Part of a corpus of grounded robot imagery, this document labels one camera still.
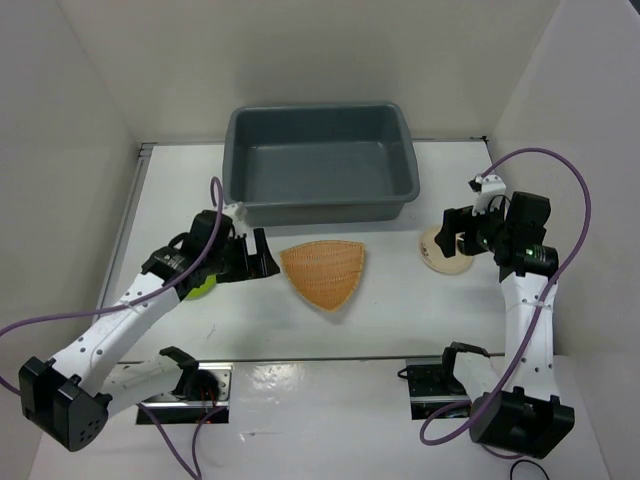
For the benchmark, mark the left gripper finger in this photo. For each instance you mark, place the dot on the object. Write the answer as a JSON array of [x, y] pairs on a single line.
[[262, 265], [260, 243]]

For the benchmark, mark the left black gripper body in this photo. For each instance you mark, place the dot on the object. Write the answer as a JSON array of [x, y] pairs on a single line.
[[235, 264]]

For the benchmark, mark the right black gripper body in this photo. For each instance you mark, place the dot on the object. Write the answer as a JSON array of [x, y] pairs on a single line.
[[484, 230]]

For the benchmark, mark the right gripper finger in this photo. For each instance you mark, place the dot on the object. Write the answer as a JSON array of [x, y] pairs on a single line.
[[453, 221], [446, 241]]

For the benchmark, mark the lime green plate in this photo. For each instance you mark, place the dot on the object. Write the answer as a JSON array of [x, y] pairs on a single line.
[[203, 289]]

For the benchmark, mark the orange woven fan basket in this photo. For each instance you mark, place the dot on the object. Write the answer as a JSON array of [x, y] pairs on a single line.
[[325, 273]]

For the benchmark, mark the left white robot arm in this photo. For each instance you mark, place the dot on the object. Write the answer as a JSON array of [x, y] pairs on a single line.
[[72, 395]]

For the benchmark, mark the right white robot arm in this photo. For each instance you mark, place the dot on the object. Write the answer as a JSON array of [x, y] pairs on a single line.
[[519, 410]]

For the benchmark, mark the grey plastic bin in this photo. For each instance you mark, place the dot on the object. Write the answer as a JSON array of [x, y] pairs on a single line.
[[319, 163]]

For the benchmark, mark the cream plate with black pattern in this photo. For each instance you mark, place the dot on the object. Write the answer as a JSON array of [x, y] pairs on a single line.
[[433, 257]]

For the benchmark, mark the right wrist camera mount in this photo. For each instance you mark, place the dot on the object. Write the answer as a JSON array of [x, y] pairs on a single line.
[[487, 188]]

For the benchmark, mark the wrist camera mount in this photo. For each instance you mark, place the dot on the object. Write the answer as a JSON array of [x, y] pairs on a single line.
[[487, 188], [237, 213]]

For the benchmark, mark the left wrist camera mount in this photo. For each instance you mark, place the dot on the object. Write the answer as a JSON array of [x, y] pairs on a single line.
[[237, 213]]

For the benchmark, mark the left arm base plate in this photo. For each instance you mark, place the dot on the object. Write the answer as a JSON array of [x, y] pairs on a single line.
[[200, 395]]

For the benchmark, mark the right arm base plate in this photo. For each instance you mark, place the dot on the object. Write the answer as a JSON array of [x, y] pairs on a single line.
[[429, 389]]

